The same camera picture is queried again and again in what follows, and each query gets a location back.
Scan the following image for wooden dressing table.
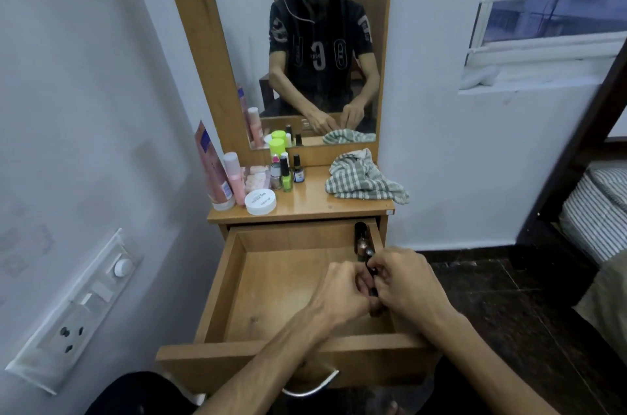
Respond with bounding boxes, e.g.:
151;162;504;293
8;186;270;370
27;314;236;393
156;0;438;395

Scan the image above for person's black shorts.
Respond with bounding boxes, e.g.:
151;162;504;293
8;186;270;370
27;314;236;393
85;371;198;415

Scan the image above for dark wooden bed frame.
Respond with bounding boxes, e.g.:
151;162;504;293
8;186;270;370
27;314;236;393
515;39;627;308

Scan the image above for person's left forearm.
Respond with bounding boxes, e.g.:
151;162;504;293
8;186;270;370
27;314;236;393
195;308;326;415

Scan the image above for dark glass bottle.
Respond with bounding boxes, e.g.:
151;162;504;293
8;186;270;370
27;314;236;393
354;222;375;262

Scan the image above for small black cosmetic stick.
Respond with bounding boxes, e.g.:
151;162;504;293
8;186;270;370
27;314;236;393
365;249;380;298

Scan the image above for beige blanket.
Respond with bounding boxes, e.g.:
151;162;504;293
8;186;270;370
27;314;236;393
572;250;627;367

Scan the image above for green nail polish bottle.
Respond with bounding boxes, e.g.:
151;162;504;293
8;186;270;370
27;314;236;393
280;154;295;194

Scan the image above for green checked cloth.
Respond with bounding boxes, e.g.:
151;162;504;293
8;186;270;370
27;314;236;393
324;148;410;206

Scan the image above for large pink tube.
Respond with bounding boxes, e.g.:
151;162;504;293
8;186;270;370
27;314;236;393
194;120;236;212

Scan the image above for wooden drawer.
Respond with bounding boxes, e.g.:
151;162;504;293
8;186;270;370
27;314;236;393
156;217;438;395

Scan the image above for white round jar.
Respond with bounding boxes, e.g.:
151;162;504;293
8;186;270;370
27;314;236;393
244;188;278;217

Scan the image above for person's right forearm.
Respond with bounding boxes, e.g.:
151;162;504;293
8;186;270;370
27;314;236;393
421;304;561;415

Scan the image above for white cloth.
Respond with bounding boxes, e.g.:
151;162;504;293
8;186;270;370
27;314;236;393
459;64;501;91

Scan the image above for person's right hand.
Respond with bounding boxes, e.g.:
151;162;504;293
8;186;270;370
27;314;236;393
365;247;457;330

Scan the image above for pink bottle white cap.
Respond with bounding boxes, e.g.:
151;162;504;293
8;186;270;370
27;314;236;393
223;151;247;207

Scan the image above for white wall switchboard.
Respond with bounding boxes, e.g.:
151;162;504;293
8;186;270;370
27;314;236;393
4;227;144;396

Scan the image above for person's left hand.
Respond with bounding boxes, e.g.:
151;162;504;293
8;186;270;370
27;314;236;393
306;260;379;330

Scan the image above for dressing table mirror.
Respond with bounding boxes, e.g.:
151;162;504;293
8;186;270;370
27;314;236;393
201;0;384;150

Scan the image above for striped mattress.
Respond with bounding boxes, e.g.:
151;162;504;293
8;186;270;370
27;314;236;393
558;160;627;266

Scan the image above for clear pack of pink pads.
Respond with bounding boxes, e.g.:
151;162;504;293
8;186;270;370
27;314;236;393
243;165;271;195

